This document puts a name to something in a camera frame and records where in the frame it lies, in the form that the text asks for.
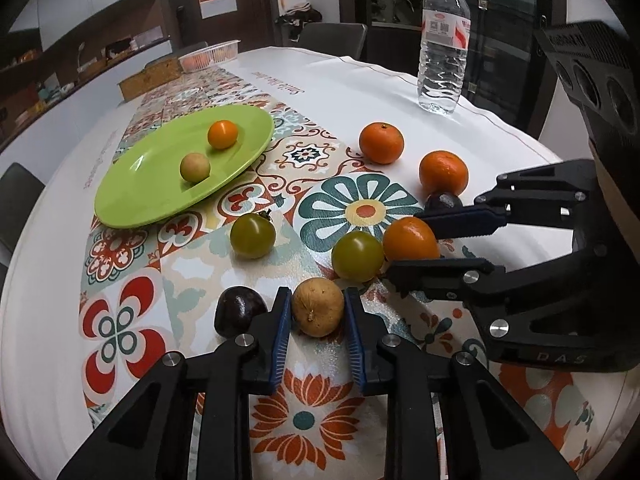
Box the small tan round fruit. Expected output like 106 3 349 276
180 153 211 183

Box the large tan round fruit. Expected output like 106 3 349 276
291 277 346 338

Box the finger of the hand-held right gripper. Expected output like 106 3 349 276
414 159 601 241
384 245 608 336

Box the small orange kumquat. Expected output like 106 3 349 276
207 119 239 150

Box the clear plastic water bottle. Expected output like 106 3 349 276
416 0 472 116

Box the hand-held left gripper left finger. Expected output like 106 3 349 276
56 287 293 480

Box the clear plastic fruit container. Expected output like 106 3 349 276
177 40 242 73

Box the orange mandarin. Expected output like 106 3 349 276
359 122 405 165
418 150 470 196
382 216 442 263

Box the dark grey chair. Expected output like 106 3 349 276
289 22 368 58
0 162 47 281

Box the dark clothing pile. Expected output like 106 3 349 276
277 7 323 43

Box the white floral patterned tablecloth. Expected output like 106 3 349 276
0 45 640 480

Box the dark wooden shelf unit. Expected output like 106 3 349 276
0 0 168 153

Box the green plate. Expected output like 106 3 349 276
94 105 275 228

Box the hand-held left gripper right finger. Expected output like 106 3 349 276
344 287 581 480

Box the dark purple plum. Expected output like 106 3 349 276
214 285 268 339
424 191 463 213

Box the green tomato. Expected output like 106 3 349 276
229 210 277 260
331 230 386 284

